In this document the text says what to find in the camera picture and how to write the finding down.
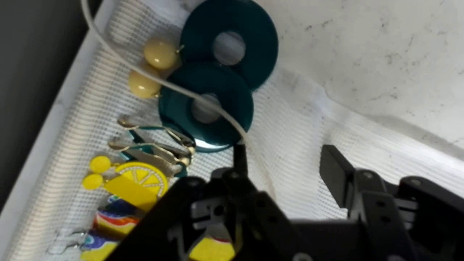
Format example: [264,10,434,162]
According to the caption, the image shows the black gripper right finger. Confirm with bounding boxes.
[319,144,464,261]

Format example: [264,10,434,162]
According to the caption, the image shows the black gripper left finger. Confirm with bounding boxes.
[108,142,293,261]

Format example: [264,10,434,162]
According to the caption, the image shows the stainless steel refrigerator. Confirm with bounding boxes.
[0,0,105,207]

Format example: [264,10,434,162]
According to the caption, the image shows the yellow lemon earring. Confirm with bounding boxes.
[80,173,164,213]
[89,154,171,197]

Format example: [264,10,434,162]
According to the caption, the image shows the clear plastic bag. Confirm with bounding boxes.
[0,0,464,261]

